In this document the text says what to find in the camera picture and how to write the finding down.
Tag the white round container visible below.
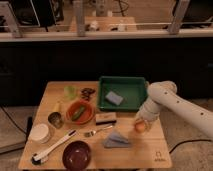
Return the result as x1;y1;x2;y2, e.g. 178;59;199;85
29;123;50;143

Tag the silver fork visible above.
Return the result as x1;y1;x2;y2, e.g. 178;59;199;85
84;125;113;137

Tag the dark grapes bunch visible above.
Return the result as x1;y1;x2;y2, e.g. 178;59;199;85
81;88;95;101

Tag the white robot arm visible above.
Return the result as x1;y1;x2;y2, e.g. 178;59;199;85
134;81;213;141

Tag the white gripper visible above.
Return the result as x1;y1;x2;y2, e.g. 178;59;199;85
134;104;161;129

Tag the green plastic bin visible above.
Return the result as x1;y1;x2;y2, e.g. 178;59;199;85
97;76;147;112

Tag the black cable left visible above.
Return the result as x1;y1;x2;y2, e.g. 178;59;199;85
0;105;28;136

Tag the red-orange apple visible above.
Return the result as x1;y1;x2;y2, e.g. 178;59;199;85
134;121;146;133

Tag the black cable right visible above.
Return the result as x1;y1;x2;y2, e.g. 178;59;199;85
169;138;213;155

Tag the grey folded cloth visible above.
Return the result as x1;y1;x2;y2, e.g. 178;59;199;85
102;131;131;148

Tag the orange plate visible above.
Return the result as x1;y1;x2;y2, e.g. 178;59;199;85
65;100;94;125

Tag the green plastic cup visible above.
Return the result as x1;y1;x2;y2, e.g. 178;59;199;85
64;86;76;100

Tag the black cable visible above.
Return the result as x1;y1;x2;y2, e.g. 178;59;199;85
0;105;28;136
169;138;213;155

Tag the white dish brush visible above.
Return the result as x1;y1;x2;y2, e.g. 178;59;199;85
31;130;76;165

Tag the green cucumber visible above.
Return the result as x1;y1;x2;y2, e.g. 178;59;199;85
71;106;85;121

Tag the dark maroon bowl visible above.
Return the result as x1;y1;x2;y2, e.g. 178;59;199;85
62;141;91;171

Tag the wooden block eraser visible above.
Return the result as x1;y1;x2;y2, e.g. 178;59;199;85
95;112;117;125

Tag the blue-grey sponge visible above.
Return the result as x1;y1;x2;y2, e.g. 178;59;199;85
105;91;123;105

